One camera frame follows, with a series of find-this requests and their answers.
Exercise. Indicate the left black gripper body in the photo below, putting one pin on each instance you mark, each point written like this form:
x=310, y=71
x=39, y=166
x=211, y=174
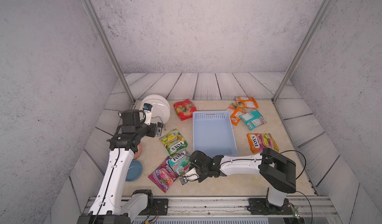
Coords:
x=148, y=130

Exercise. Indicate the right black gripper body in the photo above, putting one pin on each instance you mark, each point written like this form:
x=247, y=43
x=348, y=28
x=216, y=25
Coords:
x=200, y=173

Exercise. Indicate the green yellow Fox's candy bag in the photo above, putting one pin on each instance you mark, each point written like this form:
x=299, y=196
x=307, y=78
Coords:
x=173, y=141

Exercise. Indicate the teal red Fox's candy bag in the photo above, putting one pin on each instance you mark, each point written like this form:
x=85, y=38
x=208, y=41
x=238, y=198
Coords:
x=179, y=162

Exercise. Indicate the light blue plastic basket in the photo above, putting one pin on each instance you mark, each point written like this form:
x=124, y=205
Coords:
x=213, y=133

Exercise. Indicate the orange multicolour Fox's candy bag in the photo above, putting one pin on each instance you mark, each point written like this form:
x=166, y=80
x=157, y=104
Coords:
x=257, y=142

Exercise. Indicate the teal white candy bag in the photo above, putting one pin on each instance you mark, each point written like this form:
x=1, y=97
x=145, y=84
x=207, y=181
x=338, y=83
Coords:
x=253, y=119

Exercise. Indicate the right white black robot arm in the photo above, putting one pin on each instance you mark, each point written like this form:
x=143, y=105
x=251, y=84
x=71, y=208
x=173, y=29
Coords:
x=274, y=167

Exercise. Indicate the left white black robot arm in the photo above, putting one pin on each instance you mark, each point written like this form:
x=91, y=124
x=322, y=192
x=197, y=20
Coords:
x=107, y=207

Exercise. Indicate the white plate stack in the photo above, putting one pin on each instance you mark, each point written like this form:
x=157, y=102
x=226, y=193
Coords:
x=160, y=108

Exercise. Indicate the blue small plate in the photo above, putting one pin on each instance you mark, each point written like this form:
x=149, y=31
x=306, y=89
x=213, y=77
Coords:
x=134, y=171

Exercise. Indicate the purple Fox's candy bag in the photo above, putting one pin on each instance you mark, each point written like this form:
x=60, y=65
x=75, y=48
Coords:
x=164, y=176

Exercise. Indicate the orange candy bag near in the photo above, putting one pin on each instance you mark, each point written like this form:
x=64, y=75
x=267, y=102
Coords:
x=235, y=113

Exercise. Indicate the orange candy bag far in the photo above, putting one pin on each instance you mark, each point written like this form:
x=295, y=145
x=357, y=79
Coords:
x=246, y=102

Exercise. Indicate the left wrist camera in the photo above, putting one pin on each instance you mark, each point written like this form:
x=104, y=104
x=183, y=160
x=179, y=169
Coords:
x=147, y=109

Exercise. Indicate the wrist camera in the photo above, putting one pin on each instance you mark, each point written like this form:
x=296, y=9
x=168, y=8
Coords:
x=147, y=109
x=190, y=176

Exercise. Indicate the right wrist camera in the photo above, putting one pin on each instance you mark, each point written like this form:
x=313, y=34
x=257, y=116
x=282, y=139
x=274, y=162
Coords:
x=190, y=176

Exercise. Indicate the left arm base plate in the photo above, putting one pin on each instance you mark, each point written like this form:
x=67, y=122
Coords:
x=158, y=207

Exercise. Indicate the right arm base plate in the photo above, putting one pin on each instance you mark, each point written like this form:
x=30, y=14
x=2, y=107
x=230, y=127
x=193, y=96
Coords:
x=261, y=206

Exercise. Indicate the aluminium front rail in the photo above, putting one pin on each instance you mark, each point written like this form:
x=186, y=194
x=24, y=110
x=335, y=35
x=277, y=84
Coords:
x=232, y=210

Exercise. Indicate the left aluminium frame post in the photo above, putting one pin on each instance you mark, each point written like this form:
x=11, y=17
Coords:
x=107, y=47

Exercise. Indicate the aluminium frame post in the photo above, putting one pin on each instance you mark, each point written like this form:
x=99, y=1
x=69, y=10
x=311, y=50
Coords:
x=107, y=47
x=318, y=18

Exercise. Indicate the right aluminium frame post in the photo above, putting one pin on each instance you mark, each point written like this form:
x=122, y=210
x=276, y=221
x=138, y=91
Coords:
x=318, y=18

